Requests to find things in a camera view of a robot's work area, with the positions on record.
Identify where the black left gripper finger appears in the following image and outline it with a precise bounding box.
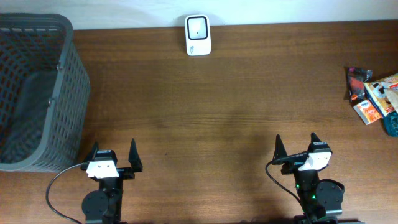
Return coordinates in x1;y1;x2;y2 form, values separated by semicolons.
83;141;99;162
128;138;142;171

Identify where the small orange box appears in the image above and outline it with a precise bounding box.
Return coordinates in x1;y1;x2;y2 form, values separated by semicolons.
353;100;382;125

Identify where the silver foil packet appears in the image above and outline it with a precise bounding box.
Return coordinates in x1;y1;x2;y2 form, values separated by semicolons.
346;67;373;102

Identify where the blue mouthwash bottle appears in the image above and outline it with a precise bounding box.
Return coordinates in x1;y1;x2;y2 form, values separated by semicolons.
383;111;398;137

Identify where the yellow wet wipes pack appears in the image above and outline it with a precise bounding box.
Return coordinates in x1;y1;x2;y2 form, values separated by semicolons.
364;74;397;118

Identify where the beige snack pouch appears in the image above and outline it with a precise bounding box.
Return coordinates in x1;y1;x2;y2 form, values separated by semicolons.
384;88;398;111

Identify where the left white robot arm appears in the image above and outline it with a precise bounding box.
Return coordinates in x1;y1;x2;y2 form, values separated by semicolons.
80;140;143;224

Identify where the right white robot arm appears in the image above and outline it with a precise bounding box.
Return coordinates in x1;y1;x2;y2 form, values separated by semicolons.
123;128;317;223

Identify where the white barcode scanner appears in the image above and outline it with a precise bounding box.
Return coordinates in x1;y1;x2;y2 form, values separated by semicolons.
184;14;211;56

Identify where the dark grey plastic basket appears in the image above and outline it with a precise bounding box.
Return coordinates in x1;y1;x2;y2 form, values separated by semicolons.
1;13;90;172

